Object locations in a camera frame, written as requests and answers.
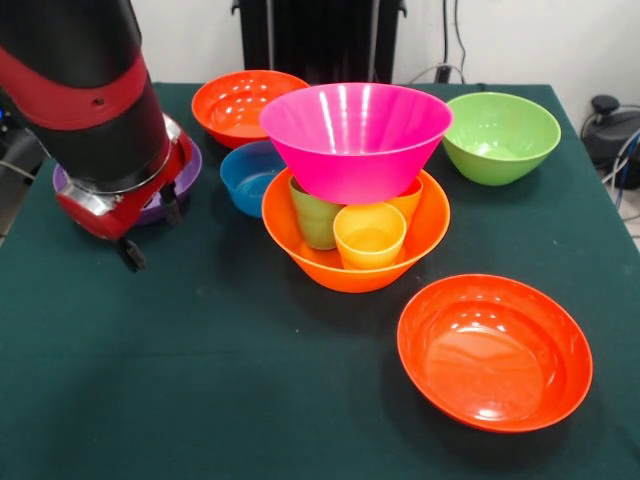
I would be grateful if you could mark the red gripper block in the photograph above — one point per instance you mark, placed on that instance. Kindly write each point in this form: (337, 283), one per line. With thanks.
(115, 220)

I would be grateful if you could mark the purple plastic bowl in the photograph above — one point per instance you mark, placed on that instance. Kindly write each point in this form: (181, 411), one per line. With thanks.
(196, 167)

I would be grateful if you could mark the red plastic bowl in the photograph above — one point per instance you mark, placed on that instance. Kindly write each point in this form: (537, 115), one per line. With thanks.
(230, 110)
(490, 360)

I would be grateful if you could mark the green plastic cup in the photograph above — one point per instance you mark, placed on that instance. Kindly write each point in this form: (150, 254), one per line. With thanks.
(315, 220)

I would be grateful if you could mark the yellow plastic cup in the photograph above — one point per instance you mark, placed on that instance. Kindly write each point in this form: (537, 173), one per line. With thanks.
(370, 245)

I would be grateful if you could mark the pink plastic bowl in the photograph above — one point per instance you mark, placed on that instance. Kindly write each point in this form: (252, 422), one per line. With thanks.
(355, 150)

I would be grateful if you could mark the orange plastic cup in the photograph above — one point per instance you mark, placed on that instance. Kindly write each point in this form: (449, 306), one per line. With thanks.
(407, 202)

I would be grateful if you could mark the orange plastic bowl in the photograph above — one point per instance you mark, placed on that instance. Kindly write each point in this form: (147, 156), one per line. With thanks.
(430, 220)

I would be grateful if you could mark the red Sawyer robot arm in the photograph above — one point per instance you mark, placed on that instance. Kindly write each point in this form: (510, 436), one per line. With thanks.
(75, 75)

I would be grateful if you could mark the blue plastic bowl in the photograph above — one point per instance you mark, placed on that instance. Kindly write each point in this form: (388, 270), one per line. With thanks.
(245, 175)

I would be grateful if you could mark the dark green table cloth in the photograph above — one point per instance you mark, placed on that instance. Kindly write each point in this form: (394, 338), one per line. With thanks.
(200, 350)

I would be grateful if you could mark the green plastic bowl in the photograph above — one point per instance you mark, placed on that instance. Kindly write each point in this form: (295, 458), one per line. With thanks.
(500, 145)

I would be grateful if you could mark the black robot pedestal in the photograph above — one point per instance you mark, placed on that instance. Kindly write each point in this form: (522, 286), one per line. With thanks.
(310, 40)

